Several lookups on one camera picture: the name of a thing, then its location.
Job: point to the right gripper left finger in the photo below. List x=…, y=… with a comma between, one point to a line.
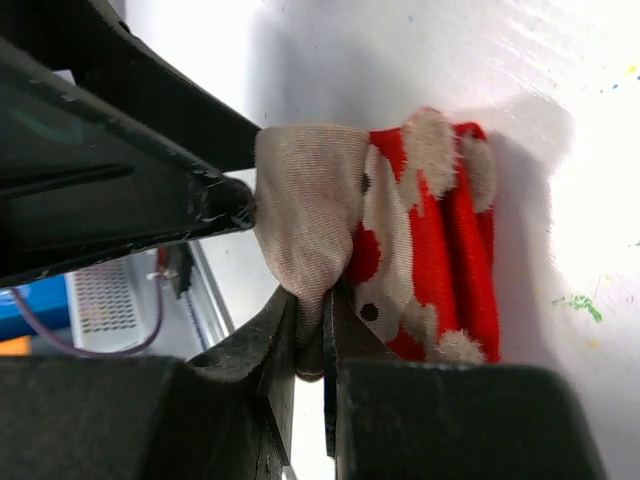
x=225, y=414

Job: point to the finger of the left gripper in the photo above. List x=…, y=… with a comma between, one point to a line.
x=82, y=183
x=123, y=71

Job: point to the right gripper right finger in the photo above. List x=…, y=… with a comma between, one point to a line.
x=387, y=418

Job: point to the beige red reindeer sock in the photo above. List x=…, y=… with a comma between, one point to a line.
x=405, y=216

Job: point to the aluminium front rail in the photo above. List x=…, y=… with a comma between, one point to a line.
x=205, y=301

